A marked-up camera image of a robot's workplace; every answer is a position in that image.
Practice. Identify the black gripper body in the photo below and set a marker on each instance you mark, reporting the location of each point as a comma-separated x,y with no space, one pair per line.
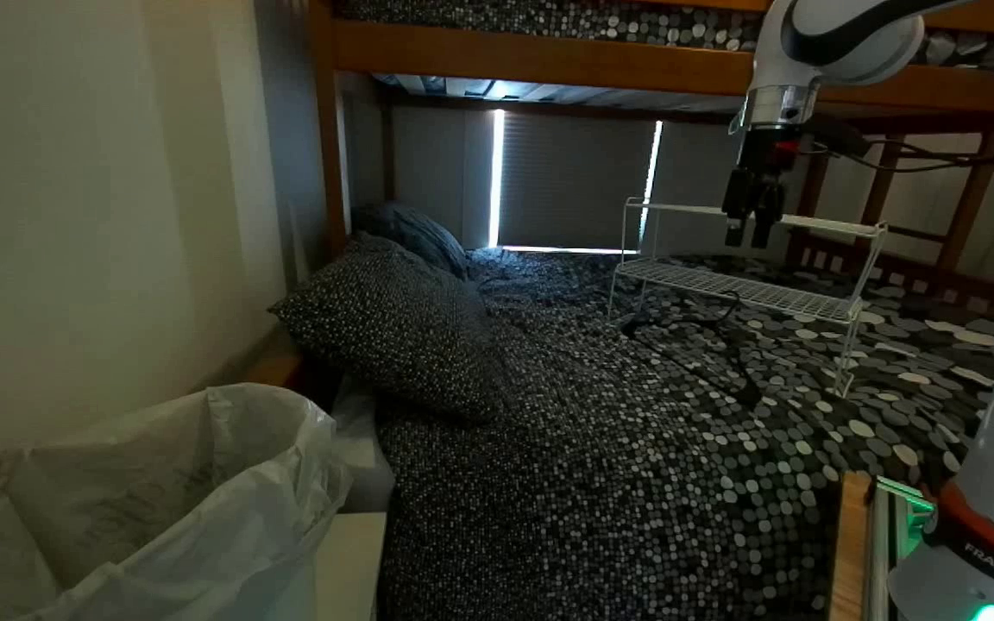
763,158

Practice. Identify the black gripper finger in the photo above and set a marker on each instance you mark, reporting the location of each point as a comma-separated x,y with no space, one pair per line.
769,223
738,228

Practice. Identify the black dotted pillow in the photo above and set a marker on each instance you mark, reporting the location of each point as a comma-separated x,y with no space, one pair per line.
401,326

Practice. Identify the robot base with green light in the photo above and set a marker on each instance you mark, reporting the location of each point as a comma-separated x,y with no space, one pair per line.
949,571

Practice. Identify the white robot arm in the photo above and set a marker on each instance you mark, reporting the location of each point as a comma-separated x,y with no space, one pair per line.
798,50

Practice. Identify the black dotted bed duvet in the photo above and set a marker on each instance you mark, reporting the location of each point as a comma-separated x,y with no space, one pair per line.
664,457

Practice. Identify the blue pillow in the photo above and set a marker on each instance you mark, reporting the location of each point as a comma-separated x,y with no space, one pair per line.
417,233

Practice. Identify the white bed mattress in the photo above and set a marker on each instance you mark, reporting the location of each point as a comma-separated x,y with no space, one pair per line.
356,439

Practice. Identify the clear acrylic stand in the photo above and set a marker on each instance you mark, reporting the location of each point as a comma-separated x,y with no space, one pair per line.
639,259

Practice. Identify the grey window blind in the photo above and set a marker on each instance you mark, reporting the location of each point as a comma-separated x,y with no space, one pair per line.
498,175

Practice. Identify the white plastic bag bin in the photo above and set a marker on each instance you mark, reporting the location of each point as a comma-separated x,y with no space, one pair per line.
200,508

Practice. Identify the wooden bunk bed frame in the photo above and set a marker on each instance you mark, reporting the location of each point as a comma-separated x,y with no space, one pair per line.
919,101

